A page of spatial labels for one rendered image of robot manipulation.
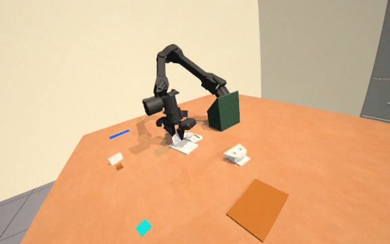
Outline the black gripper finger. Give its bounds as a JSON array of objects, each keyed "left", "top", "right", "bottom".
[
  {"left": 163, "top": 125, "right": 176, "bottom": 136},
  {"left": 176, "top": 128, "right": 185, "bottom": 140}
]

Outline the cyan flat rectangular block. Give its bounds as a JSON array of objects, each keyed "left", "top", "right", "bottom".
[{"left": 135, "top": 219, "right": 152, "bottom": 236}]

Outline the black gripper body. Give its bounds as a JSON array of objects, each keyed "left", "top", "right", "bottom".
[{"left": 156, "top": 106, "right": 196, "bottom": 130}]

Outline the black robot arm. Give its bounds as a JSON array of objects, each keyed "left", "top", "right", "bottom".
[{"left": 142, "top": 44, "right": 229, "bottom": 116}]

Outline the orange flat plate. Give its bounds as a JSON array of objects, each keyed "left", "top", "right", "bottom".
[{"left": 226, "top": 178, "right": 288, "bottom": 242}]

